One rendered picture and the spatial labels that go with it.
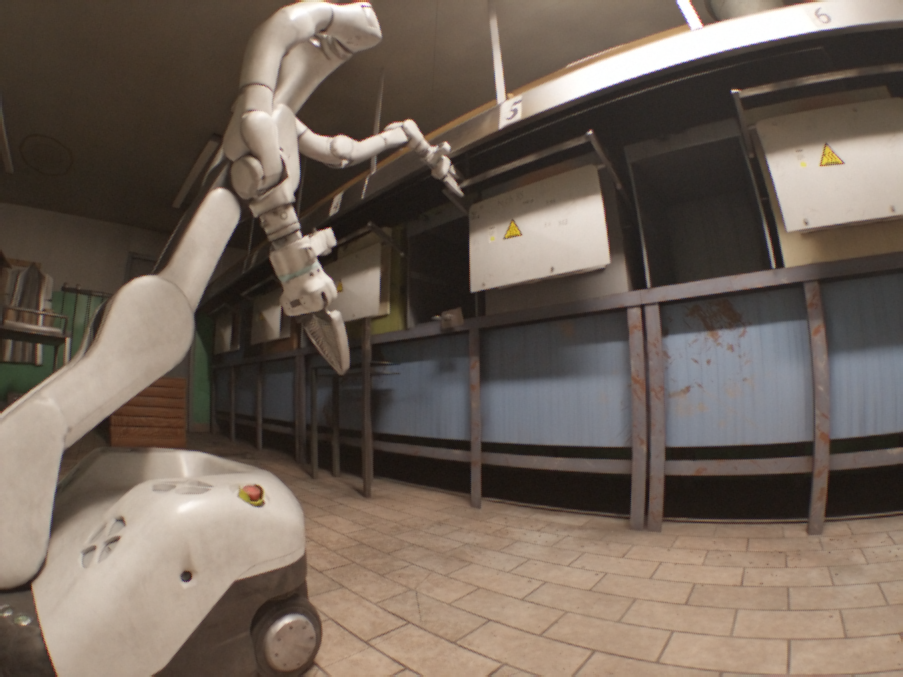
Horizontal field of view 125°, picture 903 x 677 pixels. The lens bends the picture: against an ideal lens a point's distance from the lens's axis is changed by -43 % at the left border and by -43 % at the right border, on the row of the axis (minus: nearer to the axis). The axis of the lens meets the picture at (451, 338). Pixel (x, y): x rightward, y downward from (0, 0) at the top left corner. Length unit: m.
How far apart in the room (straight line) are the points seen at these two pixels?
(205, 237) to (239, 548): 0.54
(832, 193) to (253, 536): 1.60
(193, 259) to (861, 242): 1.76
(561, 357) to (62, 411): 1.56
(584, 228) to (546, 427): 0.79
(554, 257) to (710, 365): 0.68
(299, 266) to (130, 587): 0.52
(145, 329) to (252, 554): 0.37
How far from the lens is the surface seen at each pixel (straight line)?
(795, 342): 1.51
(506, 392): 1.80
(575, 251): 1.51
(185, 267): 0.79
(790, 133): 1.54
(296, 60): 1.17
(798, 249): 1.50
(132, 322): 0.68
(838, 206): 1.44
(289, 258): 0.68
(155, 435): 3.90
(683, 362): 1.52
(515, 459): 1.79
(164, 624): 0.59
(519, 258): 1.62
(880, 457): 1.58
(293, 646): 0.74
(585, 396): 1.62
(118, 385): 0.67
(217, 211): 0.85
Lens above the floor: 0.50
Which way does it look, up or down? 8 degrees up
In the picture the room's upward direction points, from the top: 1 degrees counter-clockwise
